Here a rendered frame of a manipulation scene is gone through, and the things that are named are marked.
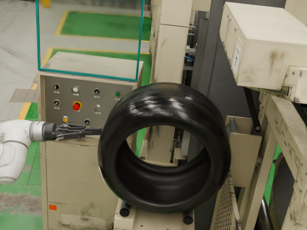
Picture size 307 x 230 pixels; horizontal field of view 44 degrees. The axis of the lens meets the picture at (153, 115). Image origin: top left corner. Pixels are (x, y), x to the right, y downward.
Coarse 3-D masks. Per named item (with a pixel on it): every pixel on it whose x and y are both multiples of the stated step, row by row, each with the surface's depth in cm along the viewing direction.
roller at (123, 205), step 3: (123, 201) 172; (123, 204) 170; (126, 204) 169; (123, 207) 168; (126, 207) 168; (129, 207) 169; (120, 210) 167; (123, 210) 167; (126, 210) 167; (129, 210) 168; (120, 213) 168; (123, 213) 168; (126, 213) 167; (129, 213) 168; (123, 216) 168; (126, 216) 168
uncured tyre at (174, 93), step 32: (128, 96) 161; (160, 96) 149; (192, 96) 155; (128, 128) 148; (192, 128) 146; (224, 128) 156; (128, 160) 185; (192, 160) 185; (224, 160) 153; (128, 192) 161; (160, 192) 182; (192, 192) 176
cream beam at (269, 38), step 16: (224, 16) 154; (240, 16) 133; (256, 16) 136; (272, 16) 140; (288, 16) 143; (224, 32) 149; (240, 32) 116; (256, 32) 113; (272, 32) 115; (288, 32) 117; (304, 32) 120; (224, 48) 144; (240, 48) 111; (256, 48) 107; (272, 48) 107; (288, 48) 107; (304, 48) 106; (240, 64) 110; (256, 64) 109; (272, 64) 109; (288, 64) 108; (304, 64) 108; (240, 80) 112; (256, 80) 111; (272, 80) 111
